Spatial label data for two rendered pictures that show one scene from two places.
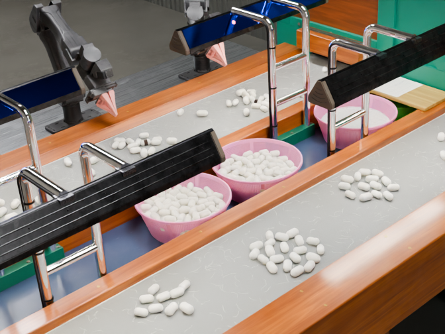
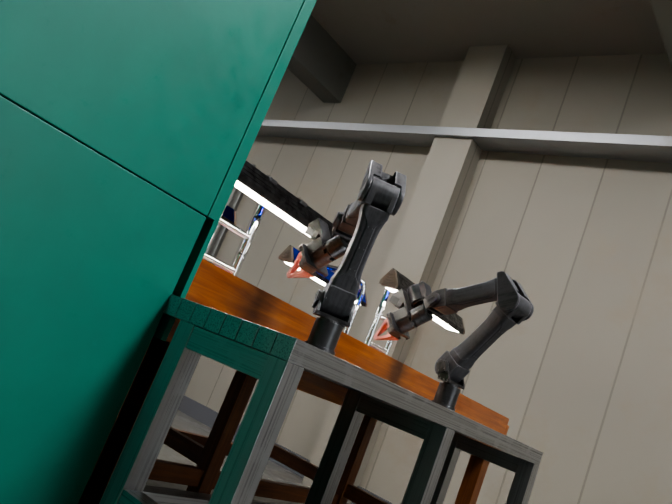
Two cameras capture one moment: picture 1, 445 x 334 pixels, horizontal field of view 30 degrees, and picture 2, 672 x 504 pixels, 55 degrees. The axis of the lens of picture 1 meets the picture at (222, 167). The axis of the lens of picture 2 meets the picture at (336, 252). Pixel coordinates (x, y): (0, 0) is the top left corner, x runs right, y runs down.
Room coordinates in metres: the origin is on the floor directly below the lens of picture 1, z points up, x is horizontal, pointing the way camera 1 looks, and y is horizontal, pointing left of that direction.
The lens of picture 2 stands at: (4.43, -0.20, 0.62)
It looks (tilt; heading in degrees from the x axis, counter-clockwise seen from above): 11 degrees up; 172
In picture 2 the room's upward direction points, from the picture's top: 22 degrees clockwise
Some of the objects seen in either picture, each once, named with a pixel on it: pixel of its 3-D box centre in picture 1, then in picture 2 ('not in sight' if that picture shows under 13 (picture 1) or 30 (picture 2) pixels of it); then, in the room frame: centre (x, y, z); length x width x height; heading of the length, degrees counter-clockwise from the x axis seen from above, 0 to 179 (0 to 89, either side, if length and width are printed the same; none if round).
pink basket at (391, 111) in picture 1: (355, 123); not in sight; (2.40, -0.44, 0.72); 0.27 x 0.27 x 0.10
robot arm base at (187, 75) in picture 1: (201, 62); (323, 337); (3.04, 0.05, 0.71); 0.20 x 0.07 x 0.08; 130
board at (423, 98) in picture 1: (397, 89); not in sight; (2.54, -0.60, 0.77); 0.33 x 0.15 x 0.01; 40
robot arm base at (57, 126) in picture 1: (71, 112); (446, 397); (2.66, 0.51, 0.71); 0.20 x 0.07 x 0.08; 130
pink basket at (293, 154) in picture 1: (257, 173); not in sight; (2.12, -0.10, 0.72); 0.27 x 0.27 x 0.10
